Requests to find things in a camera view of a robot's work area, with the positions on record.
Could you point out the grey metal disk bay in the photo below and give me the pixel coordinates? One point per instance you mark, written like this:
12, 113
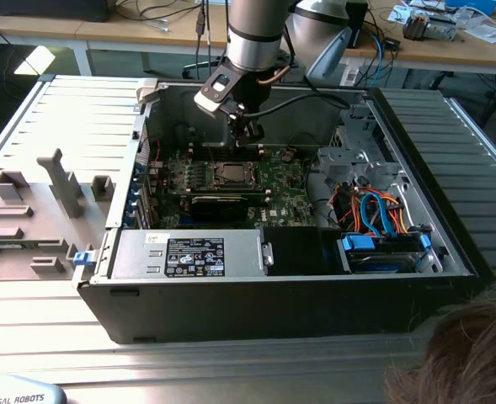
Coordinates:
340, 162

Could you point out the green motherboard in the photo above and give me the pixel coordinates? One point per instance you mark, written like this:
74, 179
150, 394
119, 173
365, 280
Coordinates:
289, 202

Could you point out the silver green CPU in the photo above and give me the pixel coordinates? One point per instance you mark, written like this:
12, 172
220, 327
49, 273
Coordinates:
234, 174

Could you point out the CPU cooler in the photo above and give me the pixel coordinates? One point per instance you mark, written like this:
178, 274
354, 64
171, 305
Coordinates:
416, 27

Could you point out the wooden desk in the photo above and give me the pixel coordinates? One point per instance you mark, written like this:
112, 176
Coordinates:
441, 50
104, 31

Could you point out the blue plastic latch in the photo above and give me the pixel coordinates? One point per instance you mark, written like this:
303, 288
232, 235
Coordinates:
83, 258

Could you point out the grey parts rack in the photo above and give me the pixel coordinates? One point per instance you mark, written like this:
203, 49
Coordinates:
41, 252

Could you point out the grey teach pendant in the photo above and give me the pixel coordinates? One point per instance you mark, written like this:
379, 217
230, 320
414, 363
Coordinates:
16, 389

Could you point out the black grey PC case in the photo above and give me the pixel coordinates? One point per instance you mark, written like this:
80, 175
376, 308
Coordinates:
252, 311

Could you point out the black graphics card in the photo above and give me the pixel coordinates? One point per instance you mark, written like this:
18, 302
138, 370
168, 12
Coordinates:
218, 209

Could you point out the white plastic packets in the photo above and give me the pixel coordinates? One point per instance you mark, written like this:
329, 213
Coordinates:
483, 31

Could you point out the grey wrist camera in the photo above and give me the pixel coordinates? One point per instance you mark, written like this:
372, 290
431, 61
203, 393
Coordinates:
214, 94

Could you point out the blue cardboard box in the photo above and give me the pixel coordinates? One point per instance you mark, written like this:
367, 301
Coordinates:
475, 5

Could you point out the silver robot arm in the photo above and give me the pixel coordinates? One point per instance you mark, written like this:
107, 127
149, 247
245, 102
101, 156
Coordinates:
256, 38

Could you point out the black flat device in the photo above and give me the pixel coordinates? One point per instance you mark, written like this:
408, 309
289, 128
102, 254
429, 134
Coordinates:
45, 10

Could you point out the grey power supply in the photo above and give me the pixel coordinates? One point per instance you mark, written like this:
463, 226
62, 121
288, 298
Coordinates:
138, 252

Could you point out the printed paper sheet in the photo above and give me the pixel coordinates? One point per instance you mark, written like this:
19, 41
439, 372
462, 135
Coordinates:
399, 12

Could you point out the person head brown hair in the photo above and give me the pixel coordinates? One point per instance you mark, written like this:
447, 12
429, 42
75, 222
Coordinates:
462, 362

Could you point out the black plastic shroud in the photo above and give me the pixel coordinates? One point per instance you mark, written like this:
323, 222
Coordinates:
298, 252

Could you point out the metal locking lever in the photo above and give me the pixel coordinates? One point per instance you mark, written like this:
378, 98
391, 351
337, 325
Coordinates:
209, 151

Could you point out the black upright box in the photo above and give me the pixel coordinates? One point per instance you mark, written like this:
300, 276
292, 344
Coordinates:
359, 21

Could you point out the hard disk in blue carrier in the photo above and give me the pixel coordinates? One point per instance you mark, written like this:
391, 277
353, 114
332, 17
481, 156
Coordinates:
378, 264

